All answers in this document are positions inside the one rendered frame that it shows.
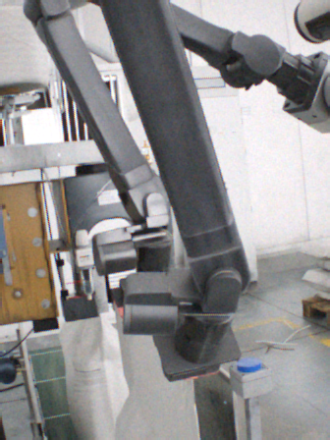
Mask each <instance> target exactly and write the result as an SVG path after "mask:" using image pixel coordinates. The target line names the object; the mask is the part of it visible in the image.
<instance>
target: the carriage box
mask: <svg viewBox="0 0 330 440"><path fill-rule="evenodd" d="M0 205H6V206H7V212H8V213H9V218H10V221H9V226H10V233H11V239H12V246H13V252H14V253H15V257H16V262H15V263H14V265H15V269H13V270H11V275H12V282H13V285H12V286H6V285H5V279H4V273H3V274H0V297H1V309H0V326H1V325H2V326H6V325H10V324H15V323H20V322H23V323H25V322H29V321H34V320H38V319H43V318H53V317H56V316H57V317H59V310H58V304H57V297H56V290H55V284H54V277H53V270H52V262H51V256H50V254H49V251H50V249H49V243H48V235H47V229H46V222H45V215H44V208H43V194H42V187H41V183H40V182H39V181H31V182H22V183H14V184H8V185H0Z"/></svg>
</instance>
